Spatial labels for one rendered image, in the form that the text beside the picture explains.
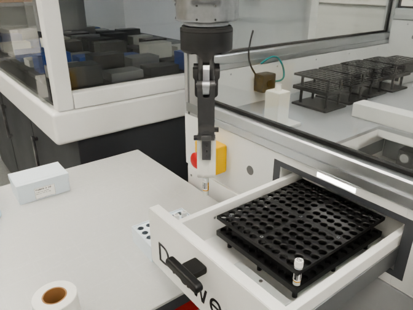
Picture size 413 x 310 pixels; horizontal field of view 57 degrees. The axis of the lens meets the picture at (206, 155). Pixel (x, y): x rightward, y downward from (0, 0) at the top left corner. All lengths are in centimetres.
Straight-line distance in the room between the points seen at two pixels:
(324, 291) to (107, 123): 93
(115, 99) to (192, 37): 78
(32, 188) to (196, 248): 59
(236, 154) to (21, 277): 50
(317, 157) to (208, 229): 24
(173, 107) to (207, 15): 91
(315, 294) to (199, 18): 39
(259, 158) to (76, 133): 64
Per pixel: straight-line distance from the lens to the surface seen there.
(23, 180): 106
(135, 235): 82
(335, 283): 57
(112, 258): 81
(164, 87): 137
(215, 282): 54
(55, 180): 105
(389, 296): 76
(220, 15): 53
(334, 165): 71
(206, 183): 64
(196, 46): 54
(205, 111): 55
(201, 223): 68
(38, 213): 100
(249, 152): 85
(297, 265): 56
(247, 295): 49
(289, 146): 77
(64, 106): 123
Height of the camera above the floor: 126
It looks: 24 degrees down
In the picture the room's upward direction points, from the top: straight up
